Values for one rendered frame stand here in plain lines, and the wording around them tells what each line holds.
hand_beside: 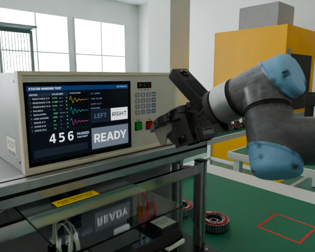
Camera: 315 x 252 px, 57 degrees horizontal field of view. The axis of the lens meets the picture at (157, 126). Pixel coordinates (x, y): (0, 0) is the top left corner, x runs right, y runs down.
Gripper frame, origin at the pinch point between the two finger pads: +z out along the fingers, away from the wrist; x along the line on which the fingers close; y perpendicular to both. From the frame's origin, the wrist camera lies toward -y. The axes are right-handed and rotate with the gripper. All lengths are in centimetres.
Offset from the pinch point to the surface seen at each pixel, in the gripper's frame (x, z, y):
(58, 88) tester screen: -21.1, 1.4, -11.4
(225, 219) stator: 40, 21, 34
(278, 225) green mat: 57, 11, 43
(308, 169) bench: 137, 28, 36
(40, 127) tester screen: -25.3, 4.6, -4.5
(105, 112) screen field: -10.0, 3.8, -6.0
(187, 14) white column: 316, 197, -212
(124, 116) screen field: -4.5, 4.5, -4.7
